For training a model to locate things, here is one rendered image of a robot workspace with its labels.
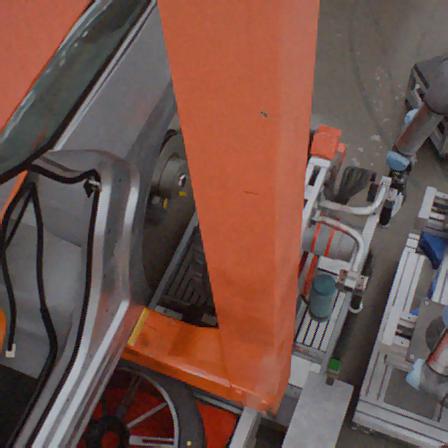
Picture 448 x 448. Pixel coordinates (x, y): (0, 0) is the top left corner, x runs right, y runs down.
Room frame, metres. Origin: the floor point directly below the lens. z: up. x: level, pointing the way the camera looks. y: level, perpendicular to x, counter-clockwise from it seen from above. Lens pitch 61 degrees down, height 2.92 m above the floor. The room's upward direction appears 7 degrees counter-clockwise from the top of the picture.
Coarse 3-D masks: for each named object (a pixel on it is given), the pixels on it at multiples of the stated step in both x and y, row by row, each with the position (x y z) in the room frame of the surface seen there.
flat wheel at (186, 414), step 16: (128, 368) 0.81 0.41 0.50; (144, 368) 0.80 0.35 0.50; (112, 384) 0.81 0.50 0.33; (128, 384) 0.81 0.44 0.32; (144, 384) 0.78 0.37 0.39; (160, 384) 0.74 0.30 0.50; (176, 384) 0.73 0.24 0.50; (128, 400) 0.70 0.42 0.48; (176, 400) 0.67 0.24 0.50; (192, 400) 0.67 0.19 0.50; (112, 416) 0.65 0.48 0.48; (144, 416) 0.64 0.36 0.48; (176, 416) 0.62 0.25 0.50; (192, 416) 0.61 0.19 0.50; (96, 432) 0.61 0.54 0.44; (128, 432) 0.59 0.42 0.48; (176, 432) 0.56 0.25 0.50; (192, 432) 0.56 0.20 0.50
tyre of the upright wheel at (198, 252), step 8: (312, 136) 1.31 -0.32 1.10; (312, 184) 1.35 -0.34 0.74; (200, 232) 1.02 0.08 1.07; (200, 240) 1.00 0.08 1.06; (200, 248) 0.99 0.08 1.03; (192, 256) 0.99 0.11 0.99; (200, 256) 0.97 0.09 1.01; (192, 264) 0.97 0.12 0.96; (200, 264) 0.96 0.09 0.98; (192, 272) 0.96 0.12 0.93; (200, 272) 0.95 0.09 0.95; (208, 272) 0.94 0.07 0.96; (192, 280) 0.95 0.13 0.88; (200, 280) 0.94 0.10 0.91; (208, 280) 0.93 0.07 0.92; (200, 288) 0.93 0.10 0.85; (208, 288) 0.92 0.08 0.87; (208, 296) 0.94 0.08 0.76
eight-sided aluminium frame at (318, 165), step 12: (312, 156) 1.22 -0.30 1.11; (336, 156) 1.27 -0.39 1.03; (312, 168) 1.17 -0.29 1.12; (324, 168) 1.17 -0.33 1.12; (336, 168) 1.30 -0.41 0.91; (324, 180) 1.34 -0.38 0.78; (336, 180) 1.32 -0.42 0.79; (312, 192) 1.09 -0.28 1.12; (324, 192) 1.30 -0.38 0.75; (312, 204) 1.04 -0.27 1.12; (300, 252) 1.13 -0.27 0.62; (300, 276) 1.04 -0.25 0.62; (300, 288) 0.99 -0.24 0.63
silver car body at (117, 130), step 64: (128, 0) 1.31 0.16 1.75; (64, 64) 1.09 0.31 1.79; (128, 64) 1.19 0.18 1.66; (64, 128) 0.97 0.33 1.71; (128, 128) 1.10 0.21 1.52; (0, 192) 1.28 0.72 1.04; (64, 192) 1.15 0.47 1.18; (128, 192) 1.07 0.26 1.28; (0, 256) 0.92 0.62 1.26; (64, 256) 1.02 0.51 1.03; (128, 256) 0.95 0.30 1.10; (0, 320) 0.89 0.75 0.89; (64, 320) 0.84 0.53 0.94; (128, 320) 0.85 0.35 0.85; (0, 384) 0.71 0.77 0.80; (64, 384) 0.63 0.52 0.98
